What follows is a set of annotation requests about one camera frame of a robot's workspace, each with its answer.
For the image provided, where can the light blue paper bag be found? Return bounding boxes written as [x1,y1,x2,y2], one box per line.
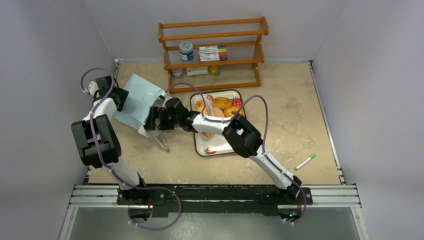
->
[114,74,165,139]

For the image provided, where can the long fake baguette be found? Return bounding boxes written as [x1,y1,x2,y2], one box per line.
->
[195,100,212,139]

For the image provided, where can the metal tongs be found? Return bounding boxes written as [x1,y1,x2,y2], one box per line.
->
[147,130,170,153]

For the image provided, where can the pink sugared fake donut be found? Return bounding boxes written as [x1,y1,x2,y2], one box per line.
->
[209,107,225,118]

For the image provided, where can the orange bagel fake bread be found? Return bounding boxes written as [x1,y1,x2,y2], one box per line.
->
[211,97,232,111]

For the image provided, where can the glazed ring fake donut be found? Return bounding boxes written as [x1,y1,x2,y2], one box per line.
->
[223,105,240,118]

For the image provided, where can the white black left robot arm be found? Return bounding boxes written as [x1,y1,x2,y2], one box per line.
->
[71,76,149,205]

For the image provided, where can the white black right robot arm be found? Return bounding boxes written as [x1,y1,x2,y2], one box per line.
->
[144,97,305,204]

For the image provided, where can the small white jar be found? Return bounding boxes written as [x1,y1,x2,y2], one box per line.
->
[171,68,183,78]

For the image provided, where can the white red small box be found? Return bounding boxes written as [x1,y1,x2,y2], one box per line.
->
[186,66,208,77]

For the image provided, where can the strawberry print white tray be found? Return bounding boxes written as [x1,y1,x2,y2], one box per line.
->
[189,89,252,158]

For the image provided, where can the small yellow object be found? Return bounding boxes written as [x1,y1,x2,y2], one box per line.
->
[209,65,220,75]

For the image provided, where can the orange wooden shelf rack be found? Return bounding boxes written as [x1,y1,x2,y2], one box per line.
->
[157,16,269,92]

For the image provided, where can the blue paint jar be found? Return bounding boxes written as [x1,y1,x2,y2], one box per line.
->
[179,41,194,62]

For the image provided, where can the set of coloured markers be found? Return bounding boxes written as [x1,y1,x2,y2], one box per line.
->
[197,45,228,62]

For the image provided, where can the white green marker pen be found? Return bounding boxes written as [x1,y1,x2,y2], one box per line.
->
[294,154,316,171]

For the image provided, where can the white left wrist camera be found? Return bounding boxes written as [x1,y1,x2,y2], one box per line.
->
[82,81,99,96]

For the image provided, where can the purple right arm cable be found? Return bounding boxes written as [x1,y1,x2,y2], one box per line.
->
[164,82,308,226]

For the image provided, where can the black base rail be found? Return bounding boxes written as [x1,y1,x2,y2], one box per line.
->
[116,184,314,220]

